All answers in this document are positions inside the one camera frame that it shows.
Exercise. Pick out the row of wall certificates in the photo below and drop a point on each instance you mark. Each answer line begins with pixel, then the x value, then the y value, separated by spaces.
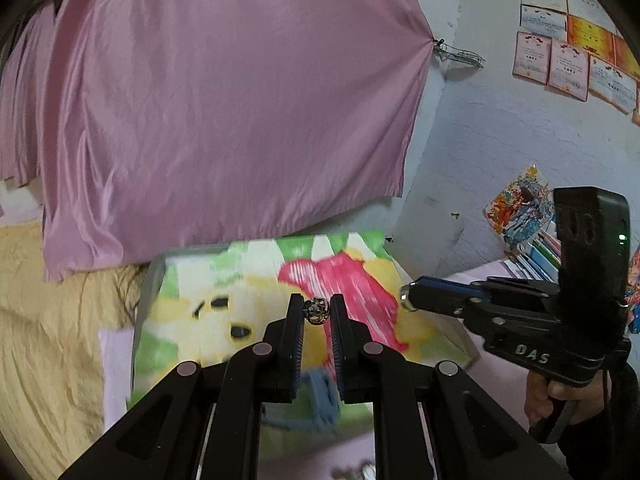
pixel 570 45

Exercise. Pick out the person's right hand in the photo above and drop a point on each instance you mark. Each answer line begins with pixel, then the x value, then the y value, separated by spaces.
pixel 537 395

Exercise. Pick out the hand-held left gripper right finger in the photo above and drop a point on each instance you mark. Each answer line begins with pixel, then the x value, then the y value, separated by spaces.
pixel 336 345

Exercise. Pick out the person's right forearm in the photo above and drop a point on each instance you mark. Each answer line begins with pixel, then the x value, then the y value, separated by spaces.
pixel 610 435

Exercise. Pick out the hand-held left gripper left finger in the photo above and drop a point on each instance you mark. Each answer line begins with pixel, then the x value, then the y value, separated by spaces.
pixel 300 341

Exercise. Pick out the pink curtain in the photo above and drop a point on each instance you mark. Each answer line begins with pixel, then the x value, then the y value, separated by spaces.
pixel 200 85

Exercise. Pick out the cartoon bear printed cloth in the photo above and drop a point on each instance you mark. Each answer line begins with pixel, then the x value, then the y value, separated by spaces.
pixel 225 280

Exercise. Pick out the yellow bedspread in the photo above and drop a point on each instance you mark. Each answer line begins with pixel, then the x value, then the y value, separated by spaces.
pixel 50 335

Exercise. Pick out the grey tray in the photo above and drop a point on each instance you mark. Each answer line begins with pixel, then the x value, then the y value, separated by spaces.
pixel 145 300

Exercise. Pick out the stack of books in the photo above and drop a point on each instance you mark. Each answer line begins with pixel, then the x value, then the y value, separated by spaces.
pixel 540 255

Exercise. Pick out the colourful cartoon picture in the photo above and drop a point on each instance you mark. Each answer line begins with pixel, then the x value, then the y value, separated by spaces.
pixel 520 210
pixel 634 290

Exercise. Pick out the blue smart watch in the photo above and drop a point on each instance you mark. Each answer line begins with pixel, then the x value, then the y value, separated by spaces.
pixel 320 395

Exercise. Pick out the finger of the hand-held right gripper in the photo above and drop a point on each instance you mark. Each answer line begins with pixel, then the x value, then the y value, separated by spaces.
pixel 442 281
pixel 435 302

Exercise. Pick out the light pink cloth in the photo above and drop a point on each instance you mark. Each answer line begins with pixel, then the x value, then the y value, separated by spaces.
pixel 117 370

